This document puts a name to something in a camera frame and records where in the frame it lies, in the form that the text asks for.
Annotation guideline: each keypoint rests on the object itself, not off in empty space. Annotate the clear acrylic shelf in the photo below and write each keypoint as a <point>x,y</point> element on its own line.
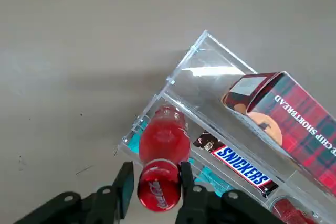
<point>210,58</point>

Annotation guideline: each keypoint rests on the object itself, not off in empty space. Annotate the teal snack packet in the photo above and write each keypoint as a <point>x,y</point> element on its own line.
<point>210,179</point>
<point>133,140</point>

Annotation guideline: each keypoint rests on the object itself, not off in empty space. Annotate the red Coca-Cola bottle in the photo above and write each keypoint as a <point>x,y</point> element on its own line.
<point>288,209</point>
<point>162,137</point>

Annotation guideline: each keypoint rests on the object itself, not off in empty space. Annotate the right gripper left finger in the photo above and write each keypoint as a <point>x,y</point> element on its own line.
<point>86,208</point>

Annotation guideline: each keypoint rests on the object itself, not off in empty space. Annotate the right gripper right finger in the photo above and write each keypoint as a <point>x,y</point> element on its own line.
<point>204,208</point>

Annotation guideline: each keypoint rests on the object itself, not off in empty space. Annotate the red tartan shortbread box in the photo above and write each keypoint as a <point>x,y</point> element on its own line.
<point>296,119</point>

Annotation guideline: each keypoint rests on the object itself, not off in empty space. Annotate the Snickers bar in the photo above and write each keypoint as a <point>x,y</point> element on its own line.
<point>236,161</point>

